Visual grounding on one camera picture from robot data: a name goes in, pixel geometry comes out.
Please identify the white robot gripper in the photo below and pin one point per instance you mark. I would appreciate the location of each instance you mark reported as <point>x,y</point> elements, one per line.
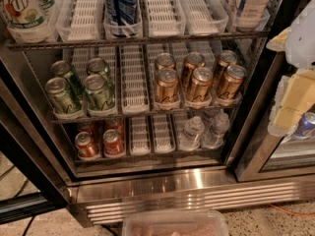
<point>302,46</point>

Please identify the orange can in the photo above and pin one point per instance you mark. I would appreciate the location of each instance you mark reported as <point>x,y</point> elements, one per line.
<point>166,86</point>
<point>165,61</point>
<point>223,60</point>
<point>201,80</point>
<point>231,82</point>
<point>192,61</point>

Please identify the blue can behind glass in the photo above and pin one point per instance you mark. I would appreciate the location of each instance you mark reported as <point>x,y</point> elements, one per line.
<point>306,126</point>

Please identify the steel fridge cabinet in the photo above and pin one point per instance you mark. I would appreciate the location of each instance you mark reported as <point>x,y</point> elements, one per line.
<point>154,173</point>

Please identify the red can back right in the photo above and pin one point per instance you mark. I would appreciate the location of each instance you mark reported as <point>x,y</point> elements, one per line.
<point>115,124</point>

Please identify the red can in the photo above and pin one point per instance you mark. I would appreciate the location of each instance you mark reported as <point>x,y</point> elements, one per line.
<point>87,126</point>
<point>112,144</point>
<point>87,148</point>
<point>115,124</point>

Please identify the green can back right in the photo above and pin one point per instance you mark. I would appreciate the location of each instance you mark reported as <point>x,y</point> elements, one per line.
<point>99,66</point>

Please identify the green can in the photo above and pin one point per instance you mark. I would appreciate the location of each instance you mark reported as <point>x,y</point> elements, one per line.
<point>62,97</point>
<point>99,93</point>
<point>67,71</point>
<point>99,66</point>

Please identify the green can front right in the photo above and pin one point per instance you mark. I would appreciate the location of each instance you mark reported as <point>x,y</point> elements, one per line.
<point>99,93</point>

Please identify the red can front right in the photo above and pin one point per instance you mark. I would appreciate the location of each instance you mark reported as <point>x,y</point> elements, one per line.
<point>112,144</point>

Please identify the red can back left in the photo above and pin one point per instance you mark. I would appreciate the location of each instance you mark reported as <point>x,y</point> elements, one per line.
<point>87,126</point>

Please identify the red can front left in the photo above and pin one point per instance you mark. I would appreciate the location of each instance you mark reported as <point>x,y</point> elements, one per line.
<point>87,148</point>

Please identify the green can back left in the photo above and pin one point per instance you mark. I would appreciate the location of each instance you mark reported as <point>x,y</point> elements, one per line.
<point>67,71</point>

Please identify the green can front left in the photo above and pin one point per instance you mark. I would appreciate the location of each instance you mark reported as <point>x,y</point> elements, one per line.
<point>62,97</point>

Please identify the open fridge door left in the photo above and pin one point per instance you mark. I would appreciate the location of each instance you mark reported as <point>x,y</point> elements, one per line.
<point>18,145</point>

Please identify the white label bottle right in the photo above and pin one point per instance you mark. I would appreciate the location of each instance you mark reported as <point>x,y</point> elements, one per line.
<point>249,13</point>

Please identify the clear water bottle right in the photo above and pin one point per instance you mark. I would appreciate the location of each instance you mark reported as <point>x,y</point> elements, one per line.
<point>214,136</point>

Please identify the clear water bottle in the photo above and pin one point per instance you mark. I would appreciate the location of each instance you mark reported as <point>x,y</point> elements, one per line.
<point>214,136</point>
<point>192,133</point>

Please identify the clear water bottle left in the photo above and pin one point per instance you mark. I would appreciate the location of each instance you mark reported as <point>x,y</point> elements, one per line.
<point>192,133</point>

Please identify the blue pepsi bottle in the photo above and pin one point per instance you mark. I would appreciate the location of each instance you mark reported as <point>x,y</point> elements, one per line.
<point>122,18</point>

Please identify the clear plastic container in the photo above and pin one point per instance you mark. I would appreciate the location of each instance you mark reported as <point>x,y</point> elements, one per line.
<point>175,223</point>

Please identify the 7up bottle front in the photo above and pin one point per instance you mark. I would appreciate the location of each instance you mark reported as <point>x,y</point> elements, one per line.
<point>25,15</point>

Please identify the middle wire shelf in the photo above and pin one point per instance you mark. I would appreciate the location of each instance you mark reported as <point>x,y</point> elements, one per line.
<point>146,113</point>

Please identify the wire shelf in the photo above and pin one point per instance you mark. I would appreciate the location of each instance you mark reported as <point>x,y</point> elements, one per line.
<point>146,113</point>
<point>14,46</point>

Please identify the top wire shelf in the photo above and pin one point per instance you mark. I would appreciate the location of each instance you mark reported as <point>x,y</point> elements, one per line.
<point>14,46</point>

